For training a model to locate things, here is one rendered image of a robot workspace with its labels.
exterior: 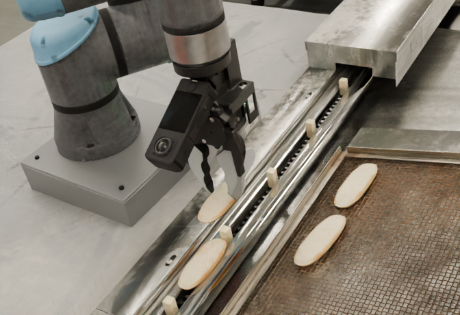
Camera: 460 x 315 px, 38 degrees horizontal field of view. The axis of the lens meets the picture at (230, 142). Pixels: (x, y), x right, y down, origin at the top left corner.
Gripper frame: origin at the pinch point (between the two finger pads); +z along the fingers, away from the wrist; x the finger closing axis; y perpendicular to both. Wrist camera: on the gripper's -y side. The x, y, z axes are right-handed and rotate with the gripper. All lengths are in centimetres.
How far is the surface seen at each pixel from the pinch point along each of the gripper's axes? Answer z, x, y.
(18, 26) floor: 91, 277, 177
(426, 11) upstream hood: 2, -8, 62
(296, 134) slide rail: 8.7, 2.6, 26.1
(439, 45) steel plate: 11, -9, 67
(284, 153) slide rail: 8.8, 2.2, 20.8
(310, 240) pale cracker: 3.4, -13.7, -0.8
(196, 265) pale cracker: 8.0, 1.2, -6.9
